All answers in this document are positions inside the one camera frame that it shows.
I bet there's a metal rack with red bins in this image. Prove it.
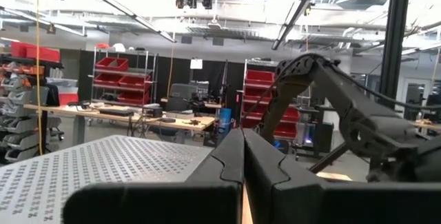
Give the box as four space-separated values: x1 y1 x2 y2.
90 46 159 110
240 57 311 141

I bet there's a wooden background workbench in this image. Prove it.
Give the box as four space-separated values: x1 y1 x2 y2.
23 103 216 145

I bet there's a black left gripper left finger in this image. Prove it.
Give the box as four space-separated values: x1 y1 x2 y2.
185 129 245 183

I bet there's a blue barrel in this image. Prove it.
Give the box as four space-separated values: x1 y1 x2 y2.
219 108 232 132

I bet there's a yellow hanging cable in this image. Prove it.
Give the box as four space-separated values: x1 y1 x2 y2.
34 0 44 156

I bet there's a linear ceiling light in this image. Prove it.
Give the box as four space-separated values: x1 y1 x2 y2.
63 0 177 44
271 0 327 51

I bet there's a storage shelf rack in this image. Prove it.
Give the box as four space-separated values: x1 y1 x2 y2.
0 41 65 165

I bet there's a black metal rig frame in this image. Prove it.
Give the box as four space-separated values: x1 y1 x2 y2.
378 0 413 110

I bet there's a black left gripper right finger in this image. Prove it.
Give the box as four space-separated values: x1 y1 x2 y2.
243 129 325 224

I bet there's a black keyboard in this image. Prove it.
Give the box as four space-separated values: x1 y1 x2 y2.
98 108 135 117

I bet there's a red storage bin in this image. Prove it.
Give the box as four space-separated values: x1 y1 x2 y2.
10 41 61 63

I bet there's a grey perforated metal shelf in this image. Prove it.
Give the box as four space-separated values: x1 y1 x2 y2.
0 134 215 224

